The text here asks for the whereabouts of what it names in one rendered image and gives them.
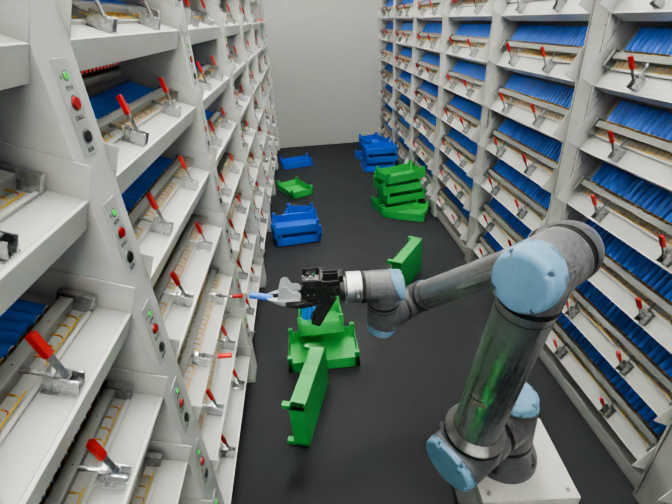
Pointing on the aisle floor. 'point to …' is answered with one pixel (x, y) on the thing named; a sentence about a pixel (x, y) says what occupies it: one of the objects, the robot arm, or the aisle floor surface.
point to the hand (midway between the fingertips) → (272, 299)
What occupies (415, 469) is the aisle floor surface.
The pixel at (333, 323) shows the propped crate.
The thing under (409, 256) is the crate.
